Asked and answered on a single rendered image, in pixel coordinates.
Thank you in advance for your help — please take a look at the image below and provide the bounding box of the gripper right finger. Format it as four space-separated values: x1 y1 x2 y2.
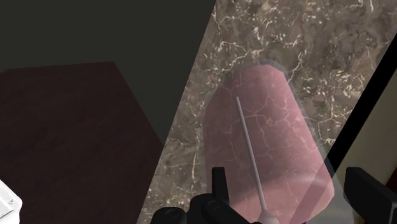
342 166 397 224

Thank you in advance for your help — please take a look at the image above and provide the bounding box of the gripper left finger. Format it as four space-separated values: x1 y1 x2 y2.
150 166 249 224

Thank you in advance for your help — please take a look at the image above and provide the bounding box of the clear bottle with pink liquid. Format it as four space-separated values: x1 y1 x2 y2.
200 60 356 224

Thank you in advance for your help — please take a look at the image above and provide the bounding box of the dark red robot stand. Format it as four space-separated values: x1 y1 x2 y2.
0 60 165 224

